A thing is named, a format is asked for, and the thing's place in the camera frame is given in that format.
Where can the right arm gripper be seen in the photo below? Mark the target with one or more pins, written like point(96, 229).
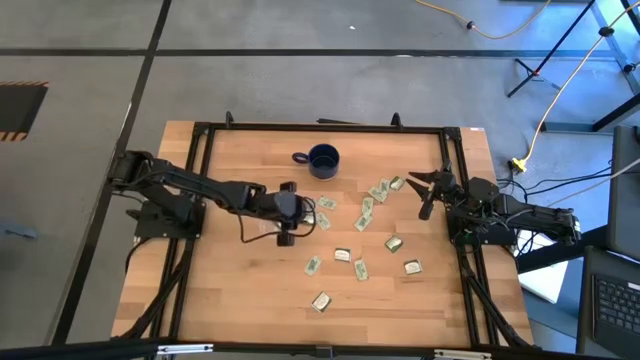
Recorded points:
point(444, 187)

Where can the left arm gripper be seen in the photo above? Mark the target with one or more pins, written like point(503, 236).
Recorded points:
point(287, 210)

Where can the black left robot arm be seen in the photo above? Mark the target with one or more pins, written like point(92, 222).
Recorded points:
point(210, 187)

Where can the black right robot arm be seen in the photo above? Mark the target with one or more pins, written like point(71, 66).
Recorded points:
point(540, 220)

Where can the dark blue ceramic mug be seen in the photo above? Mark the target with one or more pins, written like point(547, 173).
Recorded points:
point(324, 167)

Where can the white box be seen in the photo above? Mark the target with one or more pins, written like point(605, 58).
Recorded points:
point(547, 282)

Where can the black tripod stand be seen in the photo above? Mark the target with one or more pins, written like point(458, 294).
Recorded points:
point(550, 51)

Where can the black laptop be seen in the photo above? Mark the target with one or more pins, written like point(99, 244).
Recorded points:
point(615, 305)

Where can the grey floor object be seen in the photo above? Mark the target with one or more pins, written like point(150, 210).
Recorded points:
point(15, 230)

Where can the black hazard-striped floor hatch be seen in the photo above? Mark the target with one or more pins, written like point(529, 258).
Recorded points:
point(20, 110)

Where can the black aluminium table frame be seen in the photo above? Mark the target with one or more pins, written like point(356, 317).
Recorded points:
point(350, 128)

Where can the silver metal bracket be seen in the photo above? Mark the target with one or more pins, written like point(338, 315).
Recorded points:
point(185, 349)
point(462, 355)

